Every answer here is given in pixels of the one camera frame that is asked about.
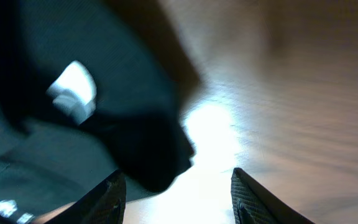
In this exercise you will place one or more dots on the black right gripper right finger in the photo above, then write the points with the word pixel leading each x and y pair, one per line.
pixel 253 204

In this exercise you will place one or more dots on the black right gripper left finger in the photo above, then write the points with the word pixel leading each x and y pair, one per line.
pixel 104 204

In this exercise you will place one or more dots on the black t-shirt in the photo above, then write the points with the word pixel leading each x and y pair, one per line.
pixel 80 97

